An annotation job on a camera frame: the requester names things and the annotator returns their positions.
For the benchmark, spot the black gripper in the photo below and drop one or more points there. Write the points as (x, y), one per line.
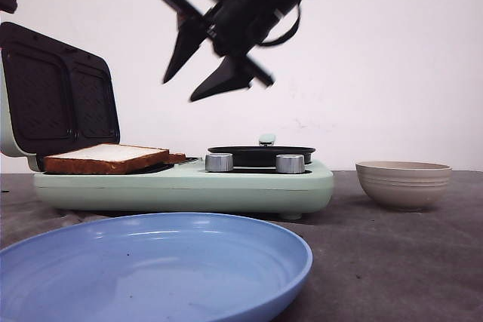
(234, 28)

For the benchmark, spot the right silver control knob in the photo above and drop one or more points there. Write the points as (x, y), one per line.
(290, 164)

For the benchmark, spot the black round frying pan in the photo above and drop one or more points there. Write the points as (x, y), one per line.
(264, 154)

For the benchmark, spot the mint green breakfast maker base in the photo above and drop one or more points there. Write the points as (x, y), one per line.
(189, 187)

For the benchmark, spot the mint green sandwich maker lid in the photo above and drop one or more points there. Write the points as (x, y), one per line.
(56, 98)

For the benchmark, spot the silver control knob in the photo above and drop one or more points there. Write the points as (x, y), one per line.
(219, 162)
(290, 164)

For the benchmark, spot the beige ribbed ceramic bowl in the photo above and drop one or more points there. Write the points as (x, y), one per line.
(403, 185)

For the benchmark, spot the white bread slice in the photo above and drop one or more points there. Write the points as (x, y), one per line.
(176, 158)
(106, 159)

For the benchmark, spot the left silver control knob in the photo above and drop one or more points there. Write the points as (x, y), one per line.
(219, 162)

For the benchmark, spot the blue round plate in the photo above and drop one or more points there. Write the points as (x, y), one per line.
(155, 267)

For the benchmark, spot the grey table cloth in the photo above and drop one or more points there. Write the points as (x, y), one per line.
(369, 263)

